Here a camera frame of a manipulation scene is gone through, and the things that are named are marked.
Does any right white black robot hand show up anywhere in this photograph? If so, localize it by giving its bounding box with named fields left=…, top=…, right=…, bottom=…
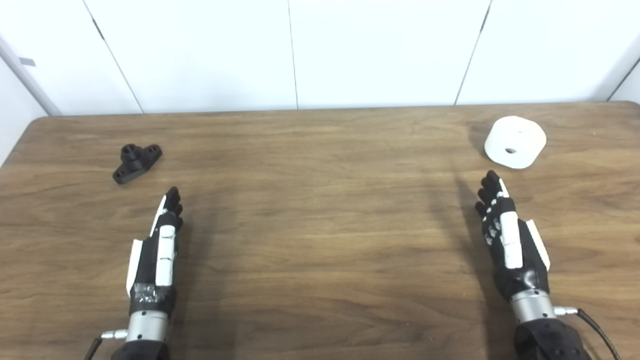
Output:
left=475, top=170, right=552, bottom=302

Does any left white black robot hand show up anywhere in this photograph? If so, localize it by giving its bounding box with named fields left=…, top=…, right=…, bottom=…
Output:
left=125, top=186, right=184, bottom=317

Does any black plastic holder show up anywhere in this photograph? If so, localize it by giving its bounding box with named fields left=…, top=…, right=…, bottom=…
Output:
left=112, top=144, right=163, bottom=185

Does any round white plastic piece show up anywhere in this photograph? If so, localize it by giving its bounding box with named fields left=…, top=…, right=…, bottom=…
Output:
left=484, top=115, right=547, bottom=170

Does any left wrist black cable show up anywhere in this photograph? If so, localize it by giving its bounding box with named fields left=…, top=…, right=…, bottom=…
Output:
left=84, top=329, right=129, bottom=360

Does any grey wall corner post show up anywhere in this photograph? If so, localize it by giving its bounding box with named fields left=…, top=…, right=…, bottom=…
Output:
left=0, top=35, right=62, bottom=117

